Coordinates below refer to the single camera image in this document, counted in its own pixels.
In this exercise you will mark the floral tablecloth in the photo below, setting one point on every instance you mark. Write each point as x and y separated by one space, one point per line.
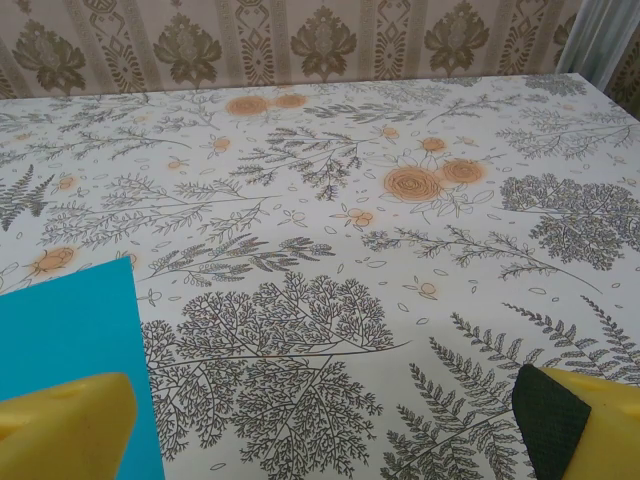
350 250

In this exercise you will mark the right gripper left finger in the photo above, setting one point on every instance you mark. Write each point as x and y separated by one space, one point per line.
70 430

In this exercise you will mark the white curtain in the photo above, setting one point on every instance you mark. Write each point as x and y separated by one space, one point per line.
590 35

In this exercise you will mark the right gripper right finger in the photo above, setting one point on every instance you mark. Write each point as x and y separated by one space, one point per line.
575 425

